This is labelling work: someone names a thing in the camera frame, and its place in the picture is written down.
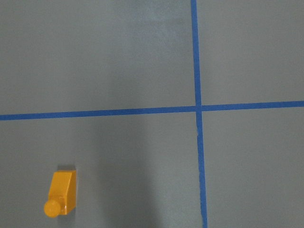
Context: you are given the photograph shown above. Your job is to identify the orange trapezoid block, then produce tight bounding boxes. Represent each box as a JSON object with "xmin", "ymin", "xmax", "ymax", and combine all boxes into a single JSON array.
[{"xmin": 44, "ymin": 170, "xmax": 76, "ymax": 218}]

